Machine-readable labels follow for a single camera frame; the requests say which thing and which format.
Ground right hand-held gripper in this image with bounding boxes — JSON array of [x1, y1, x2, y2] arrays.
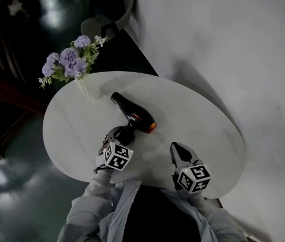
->
[[170, 142, 212, 194]]

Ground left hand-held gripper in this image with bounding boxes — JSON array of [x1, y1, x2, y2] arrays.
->
[[102, 126, 136, 172]]

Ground black orange-rimmed hair dryer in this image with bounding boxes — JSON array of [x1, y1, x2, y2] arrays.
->
[[110, 91, 157, 142]]

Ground person's left forearm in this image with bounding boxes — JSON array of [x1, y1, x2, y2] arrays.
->
[[66, 160, 117, 238]]

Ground person's right forearm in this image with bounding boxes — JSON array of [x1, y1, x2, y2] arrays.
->
[[186, 192, 245, 242]]

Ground white flower vase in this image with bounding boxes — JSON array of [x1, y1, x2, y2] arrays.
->
[[74, 74, 103, 100]]

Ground person's black top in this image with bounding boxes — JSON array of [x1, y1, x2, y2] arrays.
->
[[106, 184, 210, 242]]

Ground person's light grey shirt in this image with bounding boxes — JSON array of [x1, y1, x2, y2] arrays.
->
[[57, 179, 245, 242]]

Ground purple flower bouquet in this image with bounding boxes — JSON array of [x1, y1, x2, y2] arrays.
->
[[38, 35, 110, 90]]

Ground grey round-backed chair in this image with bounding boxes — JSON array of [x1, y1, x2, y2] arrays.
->
[[80, 0, 139, 40]]

